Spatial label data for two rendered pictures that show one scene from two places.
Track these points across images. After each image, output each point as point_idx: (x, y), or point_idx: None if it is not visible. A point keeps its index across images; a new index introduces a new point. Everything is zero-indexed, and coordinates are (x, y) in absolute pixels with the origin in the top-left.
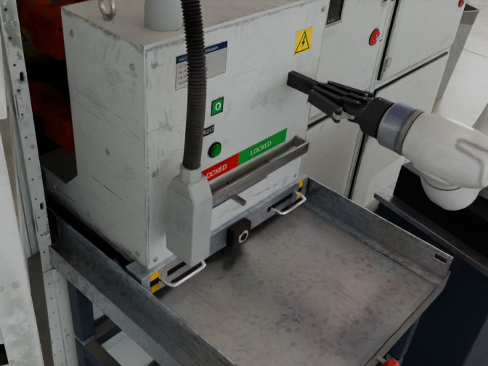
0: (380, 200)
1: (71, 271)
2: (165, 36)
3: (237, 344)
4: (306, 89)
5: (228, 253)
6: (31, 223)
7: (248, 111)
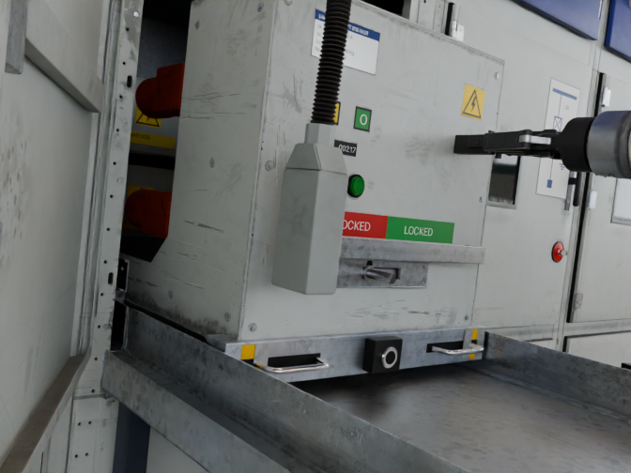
0: None
1: (126, 375)
2: None
3: None
4: (479, 142)
5: (365, 388)
6: (90, 298)
7: (403, 158)
